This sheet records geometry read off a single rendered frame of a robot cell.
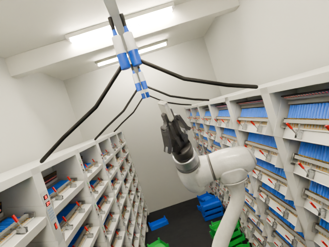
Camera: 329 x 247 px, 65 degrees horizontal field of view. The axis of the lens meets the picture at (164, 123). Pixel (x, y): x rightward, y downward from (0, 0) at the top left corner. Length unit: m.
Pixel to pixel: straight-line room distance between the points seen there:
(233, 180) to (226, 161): 0.07
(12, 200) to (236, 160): 1.11
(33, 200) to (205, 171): 0.90
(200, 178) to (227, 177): 0.10
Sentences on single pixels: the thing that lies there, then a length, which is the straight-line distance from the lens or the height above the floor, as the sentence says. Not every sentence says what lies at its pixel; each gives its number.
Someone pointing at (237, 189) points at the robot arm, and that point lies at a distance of 1.01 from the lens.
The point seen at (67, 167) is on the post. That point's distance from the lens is 2.14.
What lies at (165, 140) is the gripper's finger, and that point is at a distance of 0.82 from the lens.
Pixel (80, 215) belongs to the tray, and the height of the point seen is 1.26.
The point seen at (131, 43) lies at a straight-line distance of 1.60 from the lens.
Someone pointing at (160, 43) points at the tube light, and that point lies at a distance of 4.46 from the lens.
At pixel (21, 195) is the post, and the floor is 1.58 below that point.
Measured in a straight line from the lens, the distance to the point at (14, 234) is 1.34.
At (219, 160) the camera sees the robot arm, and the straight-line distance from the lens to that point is 0.96.
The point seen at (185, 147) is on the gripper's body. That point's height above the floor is 1.62.
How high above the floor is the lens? 1.76
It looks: 2 degrees down
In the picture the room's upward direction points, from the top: 18 degrees counter-clockwise
